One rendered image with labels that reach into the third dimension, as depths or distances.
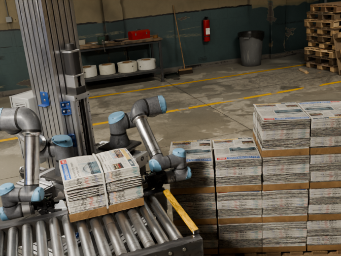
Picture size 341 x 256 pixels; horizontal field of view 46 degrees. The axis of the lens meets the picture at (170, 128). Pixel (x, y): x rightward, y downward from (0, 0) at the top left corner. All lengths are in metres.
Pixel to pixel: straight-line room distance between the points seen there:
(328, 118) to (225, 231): 0.97
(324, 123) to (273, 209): 0.63
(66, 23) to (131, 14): 6.39
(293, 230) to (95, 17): 6.94
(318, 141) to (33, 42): 1.84
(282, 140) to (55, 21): 1.56
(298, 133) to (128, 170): 1.07
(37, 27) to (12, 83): 6.30
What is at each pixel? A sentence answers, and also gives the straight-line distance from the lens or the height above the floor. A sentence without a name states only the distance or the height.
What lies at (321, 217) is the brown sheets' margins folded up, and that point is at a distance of 2.82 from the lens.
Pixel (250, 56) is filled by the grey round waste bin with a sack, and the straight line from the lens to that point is 9.53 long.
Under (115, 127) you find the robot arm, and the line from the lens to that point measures 2.83.
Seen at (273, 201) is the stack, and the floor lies 0.53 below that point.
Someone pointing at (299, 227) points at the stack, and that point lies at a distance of 2.83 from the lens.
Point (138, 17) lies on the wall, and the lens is 9.08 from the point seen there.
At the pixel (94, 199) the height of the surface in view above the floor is 0.90.
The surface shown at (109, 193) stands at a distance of 2.06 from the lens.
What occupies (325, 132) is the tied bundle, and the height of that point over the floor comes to 0.98.
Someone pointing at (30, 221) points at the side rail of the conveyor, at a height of 0.80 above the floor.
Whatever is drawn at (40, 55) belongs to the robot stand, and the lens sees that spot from 2.69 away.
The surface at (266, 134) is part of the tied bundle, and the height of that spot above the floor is 0.98.
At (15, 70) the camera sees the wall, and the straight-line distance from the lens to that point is 8.87.
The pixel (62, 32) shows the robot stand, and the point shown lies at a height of 1.64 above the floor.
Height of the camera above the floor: 1.85
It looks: 19 degrees down
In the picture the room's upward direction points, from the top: 5 degrees counter-clockwise
